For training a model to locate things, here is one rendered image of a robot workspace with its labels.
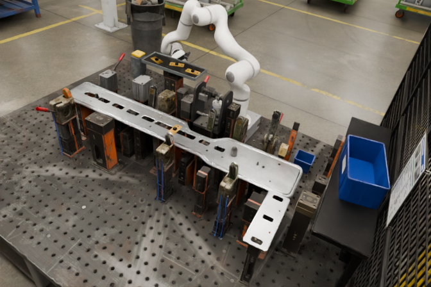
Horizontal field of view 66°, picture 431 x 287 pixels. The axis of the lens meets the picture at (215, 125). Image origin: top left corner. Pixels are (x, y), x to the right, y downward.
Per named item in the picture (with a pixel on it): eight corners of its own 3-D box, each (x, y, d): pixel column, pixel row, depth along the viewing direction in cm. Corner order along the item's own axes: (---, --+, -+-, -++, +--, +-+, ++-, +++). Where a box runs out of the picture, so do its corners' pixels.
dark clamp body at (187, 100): (174, 152, 204) (175, 100, 181) (185, 140, 214) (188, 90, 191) (189, 159, 201) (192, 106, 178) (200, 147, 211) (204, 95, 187)
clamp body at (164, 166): (151, 198, 174) (149, 149, 153) (164, 184, 183) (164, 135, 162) (165, 206, 171) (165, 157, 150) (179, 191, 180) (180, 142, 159)
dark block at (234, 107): (219, 165, 199) (227, 107, 173) (224, 158, 204) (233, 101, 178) (226, 168, 197) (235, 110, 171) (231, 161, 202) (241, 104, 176)
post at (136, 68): (133, 114, 231) (129, 56, 204) (140, 109, 236) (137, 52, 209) (142, 118, 228) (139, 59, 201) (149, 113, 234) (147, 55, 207)
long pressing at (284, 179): (57, 98, 189) (56, 95, 188) (86, 81, 205) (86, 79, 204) (290, 201, 144) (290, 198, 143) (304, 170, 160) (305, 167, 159)
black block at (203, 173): (188, 216, 168) (190, 175, 150) (198, 201, 176) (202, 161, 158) (201, 223, 166) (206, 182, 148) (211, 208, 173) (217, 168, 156)
